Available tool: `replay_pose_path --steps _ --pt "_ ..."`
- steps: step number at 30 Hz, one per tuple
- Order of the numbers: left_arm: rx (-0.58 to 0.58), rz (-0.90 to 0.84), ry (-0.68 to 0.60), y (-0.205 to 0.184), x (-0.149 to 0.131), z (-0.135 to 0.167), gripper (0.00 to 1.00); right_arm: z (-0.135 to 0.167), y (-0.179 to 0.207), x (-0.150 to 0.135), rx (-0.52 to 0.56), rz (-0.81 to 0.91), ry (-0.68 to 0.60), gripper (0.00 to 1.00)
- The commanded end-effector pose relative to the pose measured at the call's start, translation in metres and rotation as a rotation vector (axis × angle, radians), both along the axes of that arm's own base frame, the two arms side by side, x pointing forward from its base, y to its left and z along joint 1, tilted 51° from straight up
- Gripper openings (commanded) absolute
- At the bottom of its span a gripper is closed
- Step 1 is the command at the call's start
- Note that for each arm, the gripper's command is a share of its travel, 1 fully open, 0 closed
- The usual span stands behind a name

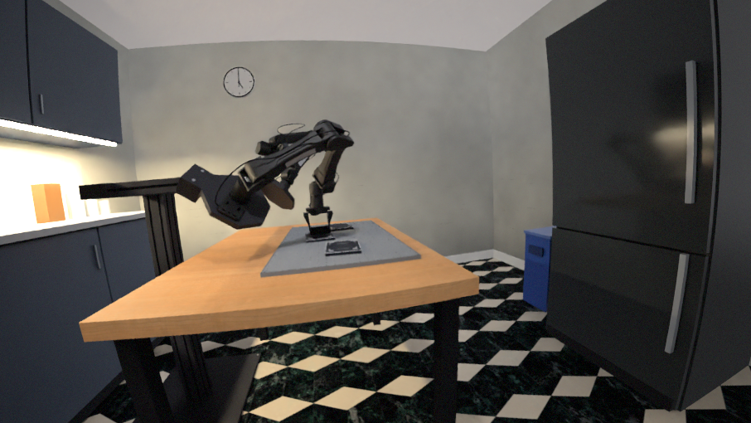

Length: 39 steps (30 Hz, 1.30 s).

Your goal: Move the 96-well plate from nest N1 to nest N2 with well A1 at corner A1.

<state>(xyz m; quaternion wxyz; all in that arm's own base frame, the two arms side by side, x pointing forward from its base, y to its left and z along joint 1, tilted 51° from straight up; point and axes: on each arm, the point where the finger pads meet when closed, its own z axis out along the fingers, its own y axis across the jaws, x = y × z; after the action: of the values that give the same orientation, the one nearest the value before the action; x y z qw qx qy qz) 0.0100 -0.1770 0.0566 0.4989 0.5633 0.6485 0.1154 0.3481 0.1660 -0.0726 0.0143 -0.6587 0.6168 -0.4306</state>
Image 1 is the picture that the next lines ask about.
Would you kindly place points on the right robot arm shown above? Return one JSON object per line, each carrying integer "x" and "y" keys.
{"x": 262, "y": 172}

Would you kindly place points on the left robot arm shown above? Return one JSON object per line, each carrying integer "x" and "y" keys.
{"x": 263, "y": 148}

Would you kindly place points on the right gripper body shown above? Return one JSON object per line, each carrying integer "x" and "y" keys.
{"x": 317, "y": 204}

